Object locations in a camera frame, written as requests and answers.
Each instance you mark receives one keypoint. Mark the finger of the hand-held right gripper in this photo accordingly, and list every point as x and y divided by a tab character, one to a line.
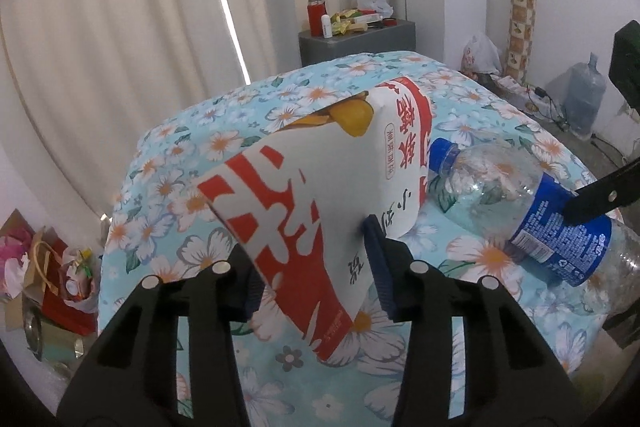
625	327
605	199

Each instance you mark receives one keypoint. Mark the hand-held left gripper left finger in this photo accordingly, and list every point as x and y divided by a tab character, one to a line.
240	297

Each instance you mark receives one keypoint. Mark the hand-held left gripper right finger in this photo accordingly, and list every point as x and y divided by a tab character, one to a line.
377	252

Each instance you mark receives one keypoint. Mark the clear bottle with blue label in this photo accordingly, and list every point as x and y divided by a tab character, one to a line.
550	232

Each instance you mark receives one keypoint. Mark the empty blue water jug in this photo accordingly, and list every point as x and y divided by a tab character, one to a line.
585	99

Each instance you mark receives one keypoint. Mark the patterned paper roll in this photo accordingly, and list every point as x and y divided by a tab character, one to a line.
521	27

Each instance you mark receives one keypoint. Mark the white printed paper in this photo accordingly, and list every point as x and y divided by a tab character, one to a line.
512	89

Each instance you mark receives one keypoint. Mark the floral covered table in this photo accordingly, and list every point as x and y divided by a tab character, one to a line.
165	187

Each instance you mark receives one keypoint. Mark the white shopping bag red print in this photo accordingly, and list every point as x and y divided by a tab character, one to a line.
480	54

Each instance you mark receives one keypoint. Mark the gold and teal box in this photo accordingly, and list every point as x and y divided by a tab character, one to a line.
60	347

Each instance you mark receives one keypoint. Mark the grey cabinet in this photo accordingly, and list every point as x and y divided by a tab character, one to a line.
360	44

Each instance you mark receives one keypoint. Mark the metal pot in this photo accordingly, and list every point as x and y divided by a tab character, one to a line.
32	334

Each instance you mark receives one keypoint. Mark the red tape roll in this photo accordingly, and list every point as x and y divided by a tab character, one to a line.
388	23

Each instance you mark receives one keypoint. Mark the small white bottle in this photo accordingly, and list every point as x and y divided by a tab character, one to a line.
327	28

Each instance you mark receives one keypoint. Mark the pink tissue paper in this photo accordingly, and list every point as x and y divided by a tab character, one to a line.
12	262

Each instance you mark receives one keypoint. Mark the pile of yellow wrappers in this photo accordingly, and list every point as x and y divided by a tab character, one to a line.
347	21

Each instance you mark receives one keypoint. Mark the red thermos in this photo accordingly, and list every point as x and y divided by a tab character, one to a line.
315	17

